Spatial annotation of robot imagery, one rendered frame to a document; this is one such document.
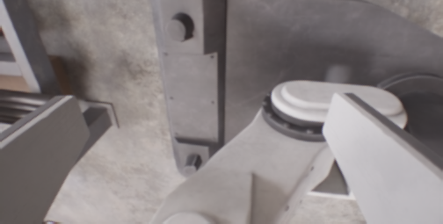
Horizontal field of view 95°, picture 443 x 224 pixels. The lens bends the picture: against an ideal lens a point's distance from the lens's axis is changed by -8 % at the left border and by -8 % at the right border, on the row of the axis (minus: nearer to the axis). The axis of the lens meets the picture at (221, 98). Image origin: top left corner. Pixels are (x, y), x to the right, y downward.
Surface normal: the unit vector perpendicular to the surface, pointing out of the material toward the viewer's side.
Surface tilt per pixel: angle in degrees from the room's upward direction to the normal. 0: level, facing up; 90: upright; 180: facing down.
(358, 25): 0
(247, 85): 0
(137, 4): 0
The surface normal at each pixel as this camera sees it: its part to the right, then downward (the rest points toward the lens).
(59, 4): -0.18, 0.51
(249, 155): 0.00, -0.85
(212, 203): 0.07, -0.99
